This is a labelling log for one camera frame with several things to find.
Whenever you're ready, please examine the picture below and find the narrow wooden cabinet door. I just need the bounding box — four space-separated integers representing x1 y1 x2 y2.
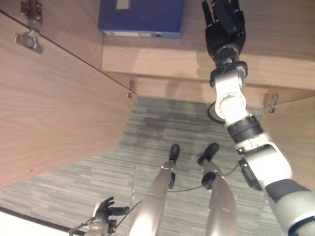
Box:
260 94 315 189

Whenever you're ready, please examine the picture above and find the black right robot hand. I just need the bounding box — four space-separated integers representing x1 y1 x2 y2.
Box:
201 0 247 59

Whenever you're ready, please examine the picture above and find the silver right robot leg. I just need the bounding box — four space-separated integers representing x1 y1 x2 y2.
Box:
197 143 239 236

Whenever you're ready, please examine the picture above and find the large metal door hinge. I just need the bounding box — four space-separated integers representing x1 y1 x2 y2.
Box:
13 0 44 55

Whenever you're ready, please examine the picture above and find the blue lever arch folder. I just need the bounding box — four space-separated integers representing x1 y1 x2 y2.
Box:
98 0 186 40

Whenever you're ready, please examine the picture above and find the silver left robot leg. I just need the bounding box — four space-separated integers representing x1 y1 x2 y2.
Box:
128 144 181 236

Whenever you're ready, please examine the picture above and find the silver robot leg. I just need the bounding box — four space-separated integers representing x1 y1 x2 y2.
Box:
197 143 239 236
128 144 181 236

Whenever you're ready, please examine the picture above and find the wooden office cabinet body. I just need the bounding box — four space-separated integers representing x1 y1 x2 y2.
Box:
0 0 315 109

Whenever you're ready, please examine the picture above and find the black round floor disc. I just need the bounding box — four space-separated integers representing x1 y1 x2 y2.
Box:
208 103 226 124

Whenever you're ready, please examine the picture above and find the small metal door hinge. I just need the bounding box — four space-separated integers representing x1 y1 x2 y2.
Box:
269 92 280 114
126 80 137 98

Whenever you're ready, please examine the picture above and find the thin black floor cable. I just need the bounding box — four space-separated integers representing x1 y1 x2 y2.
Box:
168 164 241 193

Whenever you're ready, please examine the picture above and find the wide wooden cabinet door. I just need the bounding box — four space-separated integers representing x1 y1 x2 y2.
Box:
0 9 139 188

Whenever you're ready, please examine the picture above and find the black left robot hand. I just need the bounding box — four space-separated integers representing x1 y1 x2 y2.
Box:
93 196 130 222

